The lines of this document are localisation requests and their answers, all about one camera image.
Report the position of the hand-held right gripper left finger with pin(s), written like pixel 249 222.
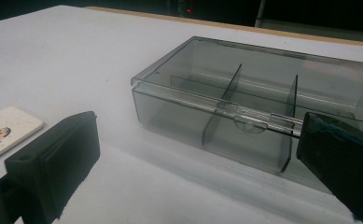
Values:
pixel 54 161

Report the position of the transparent grey compartment box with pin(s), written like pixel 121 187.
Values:
pixel 185 77

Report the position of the white cartoon print card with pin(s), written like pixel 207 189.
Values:
pixel 5 133

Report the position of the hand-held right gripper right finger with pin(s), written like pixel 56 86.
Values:
pixel 341 161

